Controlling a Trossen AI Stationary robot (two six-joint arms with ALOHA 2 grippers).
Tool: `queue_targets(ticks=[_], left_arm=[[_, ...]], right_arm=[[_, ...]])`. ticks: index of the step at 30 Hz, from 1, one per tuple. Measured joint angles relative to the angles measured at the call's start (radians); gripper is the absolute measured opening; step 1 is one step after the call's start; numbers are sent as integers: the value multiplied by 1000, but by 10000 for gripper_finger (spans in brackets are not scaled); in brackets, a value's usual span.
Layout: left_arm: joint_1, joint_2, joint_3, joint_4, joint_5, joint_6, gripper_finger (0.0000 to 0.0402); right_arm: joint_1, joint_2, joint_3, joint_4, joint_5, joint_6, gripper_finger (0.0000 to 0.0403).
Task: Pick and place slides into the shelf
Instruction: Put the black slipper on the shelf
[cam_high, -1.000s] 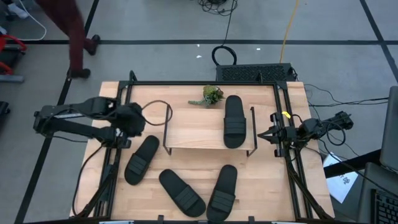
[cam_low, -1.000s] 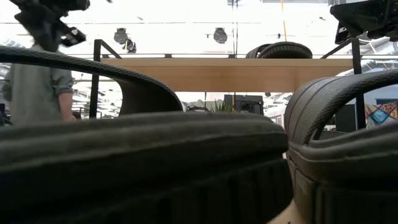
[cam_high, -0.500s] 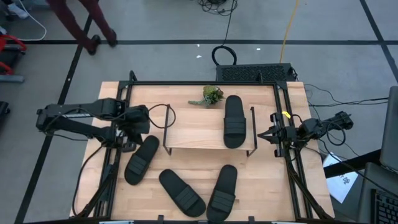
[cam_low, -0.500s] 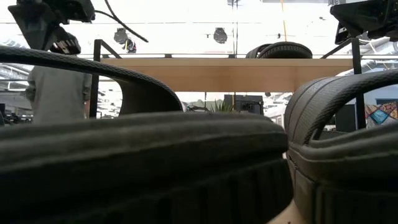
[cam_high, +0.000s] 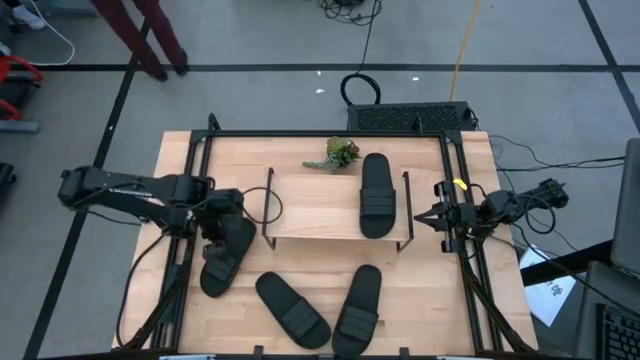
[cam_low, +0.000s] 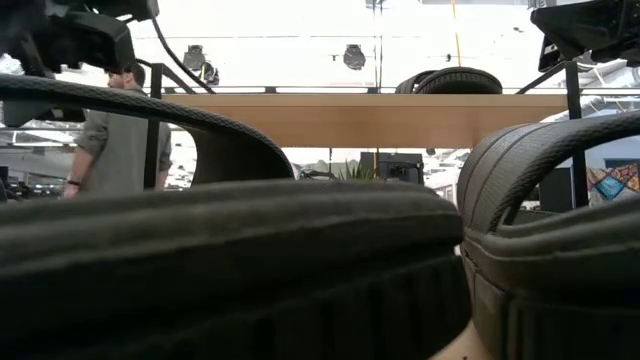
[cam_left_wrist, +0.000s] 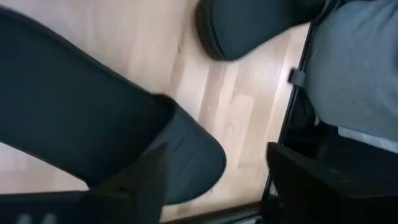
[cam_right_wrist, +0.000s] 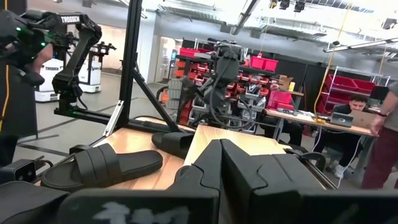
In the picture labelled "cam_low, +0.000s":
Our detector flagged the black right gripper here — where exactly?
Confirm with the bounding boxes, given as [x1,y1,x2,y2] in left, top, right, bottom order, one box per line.
[529,0,640,74]

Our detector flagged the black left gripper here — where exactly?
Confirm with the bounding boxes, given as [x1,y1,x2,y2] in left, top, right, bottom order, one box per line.
[0,9,137,77]

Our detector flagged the black rubber slide sandal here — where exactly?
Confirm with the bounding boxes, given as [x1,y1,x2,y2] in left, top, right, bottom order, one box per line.
[455,110,640,360]
[393,66,505,96]
[0,73,474,360]

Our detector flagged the wooden shelf with metal legs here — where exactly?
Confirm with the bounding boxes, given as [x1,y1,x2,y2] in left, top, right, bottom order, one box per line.
[137,58,590,209]

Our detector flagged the person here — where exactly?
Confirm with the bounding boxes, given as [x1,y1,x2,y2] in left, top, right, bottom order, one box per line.
[61,62,174,201]

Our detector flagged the black ceiling fixture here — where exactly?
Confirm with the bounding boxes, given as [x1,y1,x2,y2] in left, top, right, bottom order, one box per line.
[181,44,222,87]
[341,43,368,72]

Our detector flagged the colourful patterned panel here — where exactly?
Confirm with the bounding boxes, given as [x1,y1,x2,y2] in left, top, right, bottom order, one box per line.
[586,161,640,207]

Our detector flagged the black computer case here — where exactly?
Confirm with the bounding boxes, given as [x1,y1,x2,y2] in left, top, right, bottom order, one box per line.
[359,151,426,186]

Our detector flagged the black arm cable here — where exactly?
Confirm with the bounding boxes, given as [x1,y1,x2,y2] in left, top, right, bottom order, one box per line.
[148,17,217,96]

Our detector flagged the yellow cable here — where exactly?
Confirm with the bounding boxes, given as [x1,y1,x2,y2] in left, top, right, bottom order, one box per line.
[450,0,463,69]

